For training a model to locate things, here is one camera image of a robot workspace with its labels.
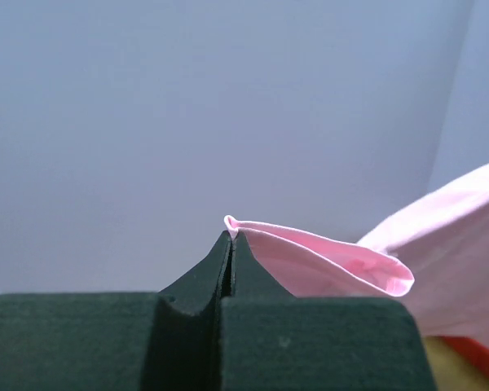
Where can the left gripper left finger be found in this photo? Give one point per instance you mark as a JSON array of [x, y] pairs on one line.
[[194, 291]]

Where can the light pink t-shirt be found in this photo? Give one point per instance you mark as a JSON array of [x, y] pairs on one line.
[[432, 256]]

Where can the red plastic bin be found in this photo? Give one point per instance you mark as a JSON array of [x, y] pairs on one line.
[[473, 352]]

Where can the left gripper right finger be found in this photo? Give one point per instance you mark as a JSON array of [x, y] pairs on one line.
[[249, 279]]

